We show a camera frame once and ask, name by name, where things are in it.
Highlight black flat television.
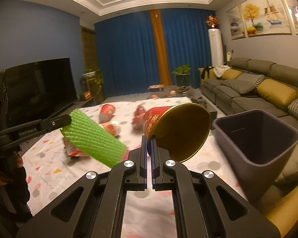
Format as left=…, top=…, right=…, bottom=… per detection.
left=5, top=58, right=77, bottom=127

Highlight grey tv cabinet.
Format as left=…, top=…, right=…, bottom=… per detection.
left=20, top=96, right=96, bottom=154

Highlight red foil wrapper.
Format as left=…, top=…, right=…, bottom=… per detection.
left=132, top=105, right=147, bottom=130

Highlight red white plastic bag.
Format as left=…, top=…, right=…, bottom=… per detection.
left=62, top=137, right=88, bottom=157

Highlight red gold paper cup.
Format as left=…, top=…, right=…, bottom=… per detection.
left=142, top=103, right=211, bottom=162

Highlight far patterned cushion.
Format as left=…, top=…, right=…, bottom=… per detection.
left=237, top=73, right=265, bottom=88

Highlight far mustard cushion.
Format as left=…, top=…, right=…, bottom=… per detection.
left=220, top=69, right=243, bottom=80

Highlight dark grey trash bin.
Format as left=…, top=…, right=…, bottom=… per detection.
left=213, top=109, right=298, bottom=204

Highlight near beige cushion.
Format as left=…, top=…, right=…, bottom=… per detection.
left=275, top=144, right=298, bottom=185

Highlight sailboat tree painting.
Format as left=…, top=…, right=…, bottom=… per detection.
left=241, top=0, right=291, bottom=36

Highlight orange centre curtain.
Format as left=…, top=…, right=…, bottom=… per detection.
left=149, top=10, right=172, bottom=86

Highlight white cloth on sofa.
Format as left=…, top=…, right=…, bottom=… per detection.
left=213, top=65, right=231, bottom=78

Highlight small red paper cup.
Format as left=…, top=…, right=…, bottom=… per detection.
left=99, top=104, right=116, bottom=123

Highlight green foam net sleeve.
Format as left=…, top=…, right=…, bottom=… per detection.
left=61, top=109, right=128, bottom=168

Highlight left landscape painting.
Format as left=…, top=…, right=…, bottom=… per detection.
left=227, top=5, right=246, bottom=40

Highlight white orange paper cup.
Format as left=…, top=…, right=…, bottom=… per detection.
left=100, top=121, right=121, bottom=137

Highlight green potted floor plant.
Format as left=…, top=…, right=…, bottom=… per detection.
left=172, top=64, right=191, bottom=86

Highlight patterned white tablecloth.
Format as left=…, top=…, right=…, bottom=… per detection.
left=21, top=96, right=249, bottom=238

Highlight white standing air conditioner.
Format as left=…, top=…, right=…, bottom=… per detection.
left=208, top=29, right=224, bottom=66

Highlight blue window curtains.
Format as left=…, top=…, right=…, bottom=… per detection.
left=95, top=9, right=215, bottom=97

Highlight dark coffee table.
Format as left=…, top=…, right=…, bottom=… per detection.
left=104, top=85, right=225, bottom=120

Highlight potted plant on stand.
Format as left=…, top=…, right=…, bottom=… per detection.
left=81, top=64, right=104, bottom=104

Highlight grey sectional sofa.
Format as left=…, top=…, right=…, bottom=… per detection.
left=200, top=58, right=298, bottom=130

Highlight large mustard cushion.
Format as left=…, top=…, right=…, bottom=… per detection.
left=257, top=79, right=298, bottom=111

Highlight grey sofa cushion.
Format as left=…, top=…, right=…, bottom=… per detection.
left=221, top=79, right=256, bottom=95

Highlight red flower decoration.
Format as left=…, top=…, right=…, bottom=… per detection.
left=206, top=14, right=219, bottom=29

